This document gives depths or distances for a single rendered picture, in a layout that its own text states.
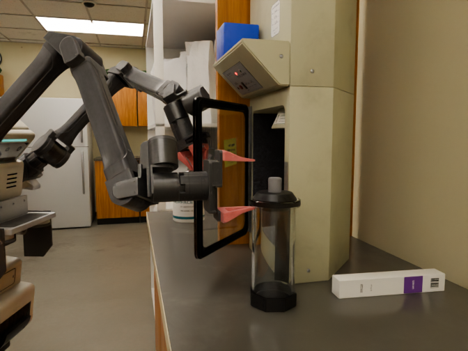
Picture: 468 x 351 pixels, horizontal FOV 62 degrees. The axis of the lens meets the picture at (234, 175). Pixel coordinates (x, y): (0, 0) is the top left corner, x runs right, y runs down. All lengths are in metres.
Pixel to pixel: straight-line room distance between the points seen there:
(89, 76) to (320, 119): 0.53
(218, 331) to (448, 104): 0.79
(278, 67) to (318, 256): 0.46
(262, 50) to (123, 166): 0.40
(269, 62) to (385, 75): 0.55
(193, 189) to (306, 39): 0.44
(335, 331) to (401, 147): 0.67
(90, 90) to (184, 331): 0.54
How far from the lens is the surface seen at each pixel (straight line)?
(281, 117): 1.04
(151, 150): 0.77
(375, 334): 0.80
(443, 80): 1.17
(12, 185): 1.44
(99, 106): 0.89
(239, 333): 0.76
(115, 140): 0.83
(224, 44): 1.11
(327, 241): 0.99
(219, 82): 1.26
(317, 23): 0.98
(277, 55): 0.92
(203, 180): 0.74
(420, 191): 1.22
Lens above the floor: 1.30
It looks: 6 degrees down
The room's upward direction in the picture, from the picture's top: straight up
